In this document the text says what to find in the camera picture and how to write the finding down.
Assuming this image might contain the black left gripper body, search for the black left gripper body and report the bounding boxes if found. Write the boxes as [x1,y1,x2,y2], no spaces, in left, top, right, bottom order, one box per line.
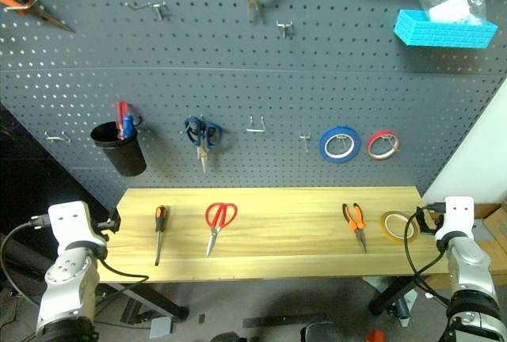
[92,218,116,238]

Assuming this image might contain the yellow tape roll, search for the yellow tape roll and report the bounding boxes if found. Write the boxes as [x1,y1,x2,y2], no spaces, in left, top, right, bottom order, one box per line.
[379,210,421,244]

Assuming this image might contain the orange black screwdriver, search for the orange black screwdriver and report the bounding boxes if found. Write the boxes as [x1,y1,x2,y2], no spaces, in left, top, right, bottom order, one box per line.
[154,204,170,267]

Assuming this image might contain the orange black pliers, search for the orange black pliers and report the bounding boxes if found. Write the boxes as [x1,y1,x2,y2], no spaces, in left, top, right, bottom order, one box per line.
[341,202,368,254]

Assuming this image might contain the red handled pliers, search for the red handled pliers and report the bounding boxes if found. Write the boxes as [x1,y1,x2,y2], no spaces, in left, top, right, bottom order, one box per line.
[204,201,239,259]

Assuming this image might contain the grey metal pegboard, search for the grey metal pegboard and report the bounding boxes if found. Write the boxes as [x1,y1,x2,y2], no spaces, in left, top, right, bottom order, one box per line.
[0,0,507,216]

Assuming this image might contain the black plastic cup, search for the black plastic cup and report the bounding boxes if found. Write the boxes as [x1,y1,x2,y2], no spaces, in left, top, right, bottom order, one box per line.
[90,120,148,177]

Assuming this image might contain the cardboard box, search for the cardboard box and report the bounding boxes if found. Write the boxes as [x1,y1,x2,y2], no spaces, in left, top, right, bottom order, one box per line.
[473,199,507,279]

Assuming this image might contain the black table leg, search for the black table leg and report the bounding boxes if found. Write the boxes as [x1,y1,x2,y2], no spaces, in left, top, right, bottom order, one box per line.
[97,282,189,321]
[367,276,419,317]

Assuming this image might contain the red tape roll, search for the red tape roll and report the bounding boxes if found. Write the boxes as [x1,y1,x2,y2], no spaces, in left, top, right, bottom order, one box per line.
[366,130,401,162]

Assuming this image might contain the grey floor box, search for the grey floor box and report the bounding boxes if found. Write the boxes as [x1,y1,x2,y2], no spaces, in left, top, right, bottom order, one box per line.
[149,316,174,340]

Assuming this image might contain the blue tape roll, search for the blue tape roll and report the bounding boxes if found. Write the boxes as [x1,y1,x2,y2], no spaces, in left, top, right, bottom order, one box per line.
[318,125,362,165]

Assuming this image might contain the metal loop pegboard hook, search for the metal loop pegboard hook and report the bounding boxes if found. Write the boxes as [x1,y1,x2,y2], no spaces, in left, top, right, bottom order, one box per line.
[246,116,267,135]

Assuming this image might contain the blue plastic bin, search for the blue plastic bin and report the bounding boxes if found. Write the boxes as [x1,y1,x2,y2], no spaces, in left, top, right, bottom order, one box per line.
[393,9,499,48]

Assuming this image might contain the white pegboard hook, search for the white pegboard hook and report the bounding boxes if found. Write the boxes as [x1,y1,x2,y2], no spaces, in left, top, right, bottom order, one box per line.
[2,0,39,13]

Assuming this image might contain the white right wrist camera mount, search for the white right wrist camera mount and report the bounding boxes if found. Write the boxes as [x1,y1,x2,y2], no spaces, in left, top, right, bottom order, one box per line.
[433,196,476,245]

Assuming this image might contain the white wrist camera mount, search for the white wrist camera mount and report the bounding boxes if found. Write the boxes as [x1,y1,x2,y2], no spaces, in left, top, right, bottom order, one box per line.
[433,196,476,245]
[47,200,109,254]

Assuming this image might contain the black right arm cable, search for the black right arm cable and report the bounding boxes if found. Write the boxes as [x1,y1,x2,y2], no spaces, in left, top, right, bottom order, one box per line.
[402,202,452,307]

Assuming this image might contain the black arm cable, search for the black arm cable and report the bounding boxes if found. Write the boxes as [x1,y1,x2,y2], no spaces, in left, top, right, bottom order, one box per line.
[0,215,151,311]
[402,202,452,307]

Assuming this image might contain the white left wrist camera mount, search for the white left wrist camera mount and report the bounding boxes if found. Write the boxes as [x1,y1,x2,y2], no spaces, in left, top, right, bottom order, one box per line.
[47,200,109,254]

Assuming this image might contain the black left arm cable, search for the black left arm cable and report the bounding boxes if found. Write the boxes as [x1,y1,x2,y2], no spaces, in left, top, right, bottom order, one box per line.
[0,215,151,311]

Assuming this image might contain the blue screwdriver handle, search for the blue screwdriver handle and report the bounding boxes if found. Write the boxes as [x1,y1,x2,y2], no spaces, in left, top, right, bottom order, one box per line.
[121,114,136,140]

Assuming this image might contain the red tool handle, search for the red tool handle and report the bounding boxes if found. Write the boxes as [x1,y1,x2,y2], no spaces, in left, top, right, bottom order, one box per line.
[114,100,130,140]

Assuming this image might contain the blue-handled scissors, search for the blue-handled scissors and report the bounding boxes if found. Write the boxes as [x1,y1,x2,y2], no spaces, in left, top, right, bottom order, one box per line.
[183,116,223,174]

